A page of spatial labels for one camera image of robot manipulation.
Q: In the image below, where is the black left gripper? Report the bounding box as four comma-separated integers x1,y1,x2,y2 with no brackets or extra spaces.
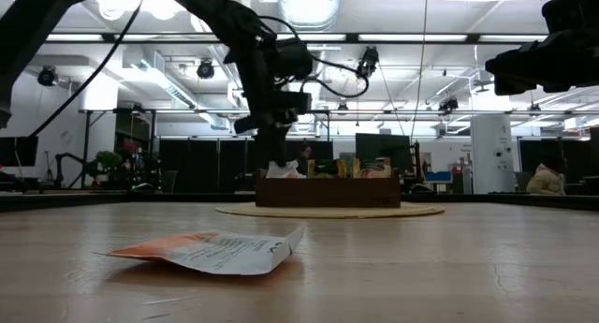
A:
233,55,300,168

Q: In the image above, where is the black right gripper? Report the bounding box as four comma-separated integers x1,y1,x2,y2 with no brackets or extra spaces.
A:
485,30,599,97

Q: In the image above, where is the white orange tea packet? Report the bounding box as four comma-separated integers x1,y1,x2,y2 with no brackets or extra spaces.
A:
265,160,308,180
95,224,306,276

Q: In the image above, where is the brown wooden tea caddy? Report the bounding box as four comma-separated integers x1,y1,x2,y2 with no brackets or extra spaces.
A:
255,168,402,209

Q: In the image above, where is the person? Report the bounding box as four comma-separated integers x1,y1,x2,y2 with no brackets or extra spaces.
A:
293,143,314,177
525,154,568,196

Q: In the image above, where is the black partition screen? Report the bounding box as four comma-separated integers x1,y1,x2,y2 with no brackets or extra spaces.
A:
158,138,220,194
557,138,593,195
519,138,559,195
285,139,334,174
218,138,258,194

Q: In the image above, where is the round woven straw placemat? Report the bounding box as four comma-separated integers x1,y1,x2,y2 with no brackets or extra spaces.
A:
214,200,446,220

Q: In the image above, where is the black computer monitor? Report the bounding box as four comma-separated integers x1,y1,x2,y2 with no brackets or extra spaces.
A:
0,136,40,169
354,132,414,174

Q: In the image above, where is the green leafy plant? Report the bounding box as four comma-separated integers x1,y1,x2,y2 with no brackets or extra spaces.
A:
95,150,124,175

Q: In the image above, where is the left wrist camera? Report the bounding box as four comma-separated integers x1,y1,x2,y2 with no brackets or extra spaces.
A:
279,90,314,116

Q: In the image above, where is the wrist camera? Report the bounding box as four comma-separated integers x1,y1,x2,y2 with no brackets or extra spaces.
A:
541,0,599,34
279,90,314,116

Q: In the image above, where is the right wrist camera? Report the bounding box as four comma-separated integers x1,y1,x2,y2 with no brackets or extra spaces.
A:
541,0,599,34

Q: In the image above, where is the thin hanging cable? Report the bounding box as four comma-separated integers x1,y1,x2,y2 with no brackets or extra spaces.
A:
410,0,430,141

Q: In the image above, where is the black hanging ceiling camera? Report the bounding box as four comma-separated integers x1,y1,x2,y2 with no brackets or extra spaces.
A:
357,45,380,80

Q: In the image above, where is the black aluminium table frame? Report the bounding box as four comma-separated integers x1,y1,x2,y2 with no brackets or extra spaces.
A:
0,190,599,213

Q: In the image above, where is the black left camera cable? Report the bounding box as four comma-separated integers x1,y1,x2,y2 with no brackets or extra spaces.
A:
27,0,371,138

